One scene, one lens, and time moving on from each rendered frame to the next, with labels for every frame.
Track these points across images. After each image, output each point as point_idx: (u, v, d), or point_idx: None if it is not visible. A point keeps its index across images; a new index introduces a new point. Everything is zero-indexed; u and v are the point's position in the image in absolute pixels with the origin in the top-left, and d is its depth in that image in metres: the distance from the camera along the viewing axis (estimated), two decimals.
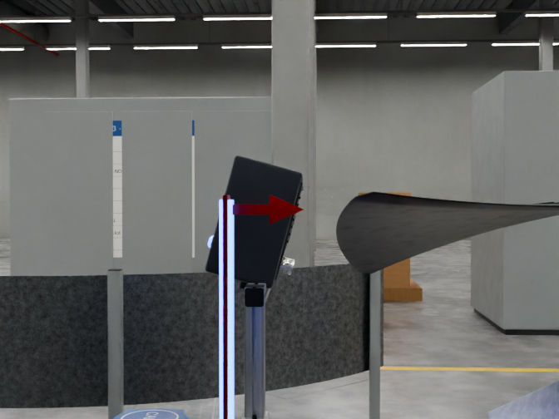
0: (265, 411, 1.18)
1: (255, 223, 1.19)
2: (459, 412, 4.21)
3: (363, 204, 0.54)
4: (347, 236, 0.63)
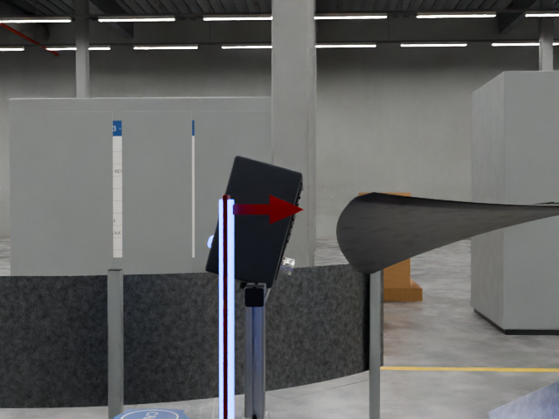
0: (265, 411, 1.18)
1: (255, 223, 1.19)
2: (459, 412, 4.21)
3: (363, 204, 0.54)
4: (347, 236, 0.63)
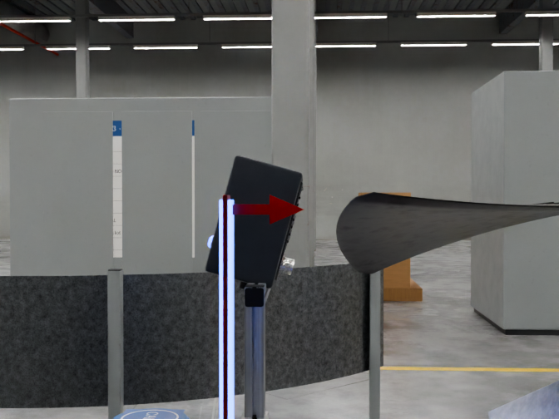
0: (265, 411, 1.18)
1: (255, 223, 1.19)
2: (459, 412, 4.21)
3: (363, 204, 0.54)
4: (347, 236, 0.63)
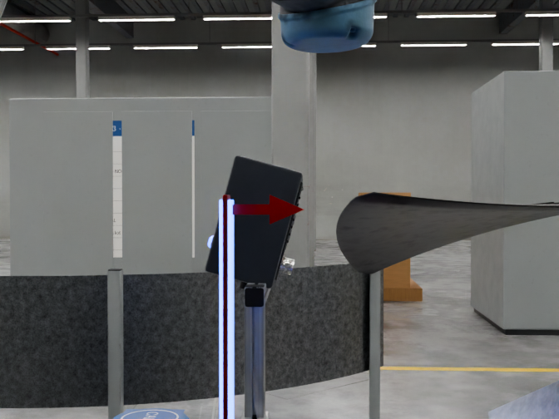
0: (265, 411, 1.18)
1: (255, 223, 1.19)
2: (459, 412, 4.21)
3: (363, 204, 0.54)
4: (347, 236, 0.63)
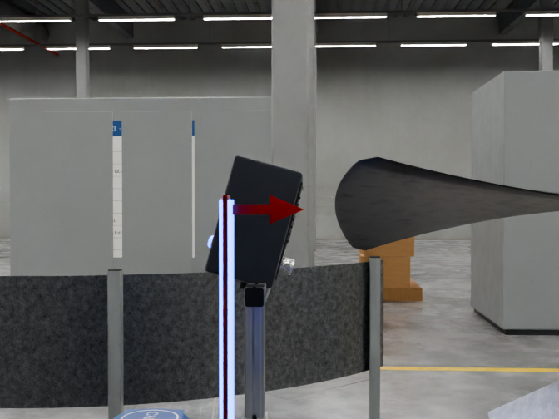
0: (265, 411, 1.18)
1: (255, 223, 1.19)
2: (459, 412, 4.21)
3: (365, 170, 0.54)
4: (345, 204, 0.63)
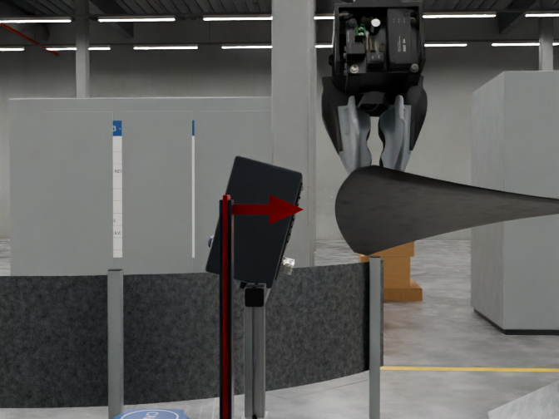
0: (265, 411, 1.18)
1: (255, 223, 1.19)
2: (459, 412, 4.21)
3: (363, 177, 0.55)
4: (345, 211, 0.64)
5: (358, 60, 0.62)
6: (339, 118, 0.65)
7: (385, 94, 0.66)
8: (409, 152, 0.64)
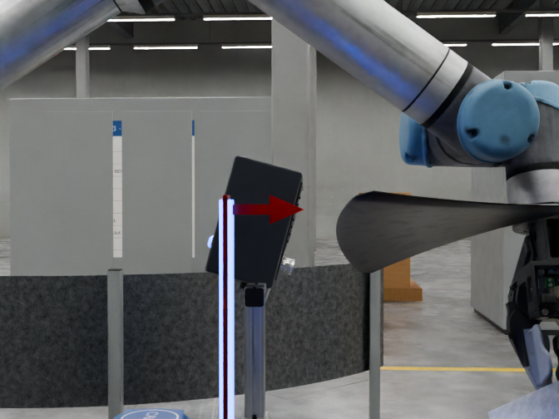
0: (265, 411, 1.18)
1: (255, 223, 1.19)
2: (459, 412, 4.21)
3: None
4: None
5: (548, 304, 0.80)
6: (525, 339, 0.83)
7: None
8: None
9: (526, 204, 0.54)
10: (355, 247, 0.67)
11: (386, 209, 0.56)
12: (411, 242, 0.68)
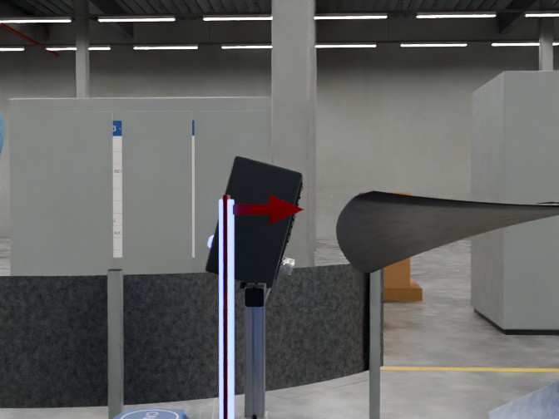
0: (265, 411, 1.18)
1: (255, 223, 1.19)
2: (459, 412, 4.21)
3: None
4: None
5: None
6: None
7: None
8: None
9: (526, 204, 0.54)
10: (355, 247, 0.67)
11: (386, 209, 0.56)
12: (411, 242, 0.68)
